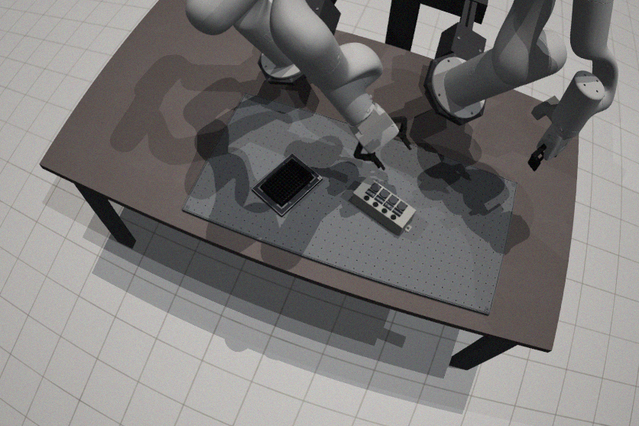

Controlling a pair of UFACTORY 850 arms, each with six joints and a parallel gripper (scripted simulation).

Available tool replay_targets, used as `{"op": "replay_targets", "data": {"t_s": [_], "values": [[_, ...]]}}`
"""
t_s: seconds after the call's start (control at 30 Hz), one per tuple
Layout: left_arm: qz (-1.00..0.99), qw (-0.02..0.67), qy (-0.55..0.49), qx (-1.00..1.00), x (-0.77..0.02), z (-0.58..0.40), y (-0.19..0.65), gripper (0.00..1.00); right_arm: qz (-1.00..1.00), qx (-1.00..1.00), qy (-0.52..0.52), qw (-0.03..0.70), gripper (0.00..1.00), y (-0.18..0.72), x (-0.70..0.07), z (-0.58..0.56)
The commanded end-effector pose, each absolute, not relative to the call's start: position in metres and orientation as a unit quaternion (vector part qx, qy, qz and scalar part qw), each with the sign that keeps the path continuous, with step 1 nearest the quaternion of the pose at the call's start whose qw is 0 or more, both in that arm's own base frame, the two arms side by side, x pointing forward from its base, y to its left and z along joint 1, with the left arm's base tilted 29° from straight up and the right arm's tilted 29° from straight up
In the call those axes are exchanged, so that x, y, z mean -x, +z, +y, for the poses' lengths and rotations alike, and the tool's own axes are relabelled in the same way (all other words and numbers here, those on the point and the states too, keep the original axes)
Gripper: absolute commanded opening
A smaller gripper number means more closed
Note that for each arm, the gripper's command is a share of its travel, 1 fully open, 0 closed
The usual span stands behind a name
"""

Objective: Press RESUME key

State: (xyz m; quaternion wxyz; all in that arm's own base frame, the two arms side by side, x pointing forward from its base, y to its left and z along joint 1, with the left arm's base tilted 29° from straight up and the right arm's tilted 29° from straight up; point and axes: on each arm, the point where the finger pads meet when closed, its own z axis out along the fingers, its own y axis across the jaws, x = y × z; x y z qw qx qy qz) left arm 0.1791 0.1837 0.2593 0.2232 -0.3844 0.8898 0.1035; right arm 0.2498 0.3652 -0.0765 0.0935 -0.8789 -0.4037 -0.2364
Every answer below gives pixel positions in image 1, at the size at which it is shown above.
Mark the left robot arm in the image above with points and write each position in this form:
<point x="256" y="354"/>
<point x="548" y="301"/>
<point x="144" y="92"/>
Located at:
<point x="524" y="52"/>

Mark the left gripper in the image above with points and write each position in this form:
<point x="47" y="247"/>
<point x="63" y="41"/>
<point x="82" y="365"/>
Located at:
<point x="553" y="141"/>

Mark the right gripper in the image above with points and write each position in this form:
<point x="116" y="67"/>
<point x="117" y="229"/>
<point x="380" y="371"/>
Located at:
<point x="381" y="139"/>

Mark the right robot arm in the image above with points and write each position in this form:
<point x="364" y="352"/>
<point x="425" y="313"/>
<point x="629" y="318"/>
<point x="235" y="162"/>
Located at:
<point x="309" y="45"/>

